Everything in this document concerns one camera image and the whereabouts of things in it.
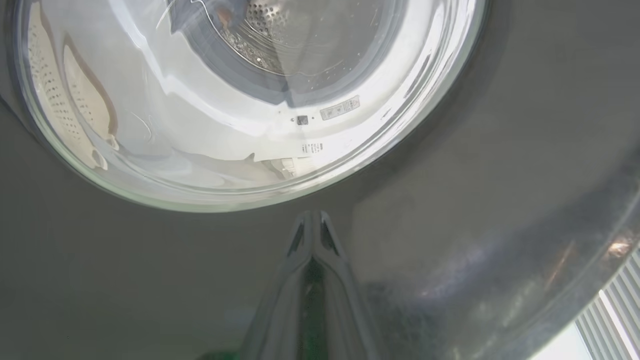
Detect perforated stainless steel drum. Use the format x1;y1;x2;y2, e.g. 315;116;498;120
220;0;351;76

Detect grey warning sticker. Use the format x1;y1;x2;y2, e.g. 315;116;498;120
320;95;361;121

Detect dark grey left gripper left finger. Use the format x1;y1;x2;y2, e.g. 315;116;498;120
240;211;314;360

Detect white front-load washing machine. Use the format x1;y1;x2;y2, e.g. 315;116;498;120
20;0;481;201

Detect white perforated laundry basket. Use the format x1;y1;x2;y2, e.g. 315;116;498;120
27;2;121;171

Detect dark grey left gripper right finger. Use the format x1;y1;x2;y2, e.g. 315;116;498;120
314;211;386;360

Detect round glass washing machine door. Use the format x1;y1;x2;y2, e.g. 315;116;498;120
0;0;640;360

